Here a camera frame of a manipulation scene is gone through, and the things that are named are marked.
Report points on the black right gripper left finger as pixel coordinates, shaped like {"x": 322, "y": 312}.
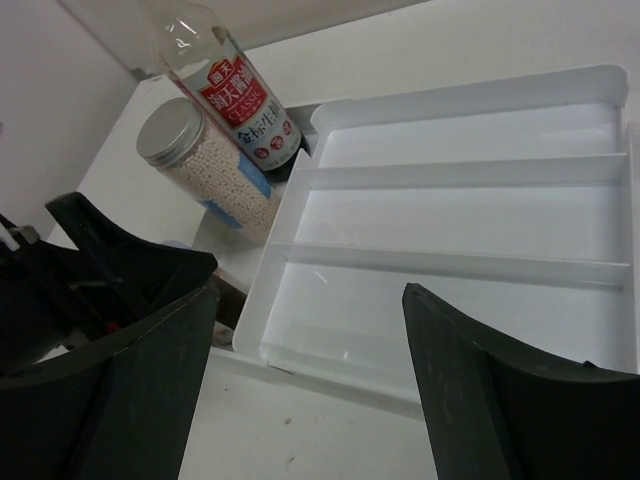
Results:
{"x": 118, "y": 408}

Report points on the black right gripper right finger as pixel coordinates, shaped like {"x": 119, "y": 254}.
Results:
{"x": 498, "y": 408}

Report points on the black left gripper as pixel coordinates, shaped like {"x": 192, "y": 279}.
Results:
{"x": 52, "y": 295}

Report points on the white peppercorn jar silver lid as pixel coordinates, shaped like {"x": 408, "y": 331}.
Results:
{"x": 182, "y": 144}

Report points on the dark soy sauce bottle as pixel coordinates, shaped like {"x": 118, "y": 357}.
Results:
{"x": 198, "y": 54}

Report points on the white divided organizer tray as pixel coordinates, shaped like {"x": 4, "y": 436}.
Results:
{"x": 515, "y": 200}

